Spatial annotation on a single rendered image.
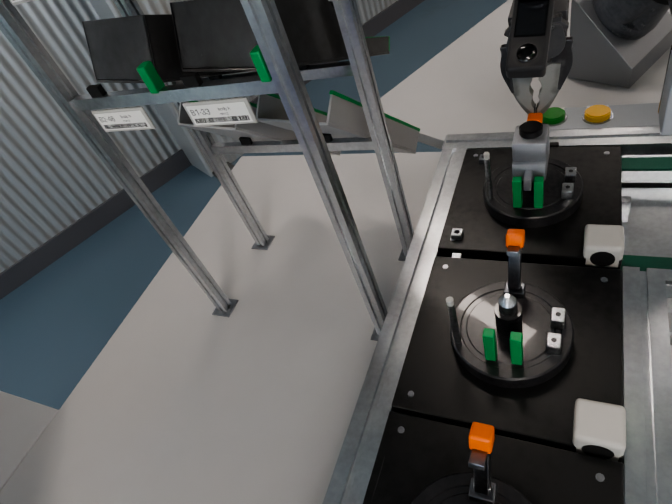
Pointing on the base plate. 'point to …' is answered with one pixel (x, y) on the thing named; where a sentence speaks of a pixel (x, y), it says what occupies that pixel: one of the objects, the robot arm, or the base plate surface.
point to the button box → (622, 114)
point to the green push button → (554, 115)
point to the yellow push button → (597, 113)
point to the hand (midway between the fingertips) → (535, 112)
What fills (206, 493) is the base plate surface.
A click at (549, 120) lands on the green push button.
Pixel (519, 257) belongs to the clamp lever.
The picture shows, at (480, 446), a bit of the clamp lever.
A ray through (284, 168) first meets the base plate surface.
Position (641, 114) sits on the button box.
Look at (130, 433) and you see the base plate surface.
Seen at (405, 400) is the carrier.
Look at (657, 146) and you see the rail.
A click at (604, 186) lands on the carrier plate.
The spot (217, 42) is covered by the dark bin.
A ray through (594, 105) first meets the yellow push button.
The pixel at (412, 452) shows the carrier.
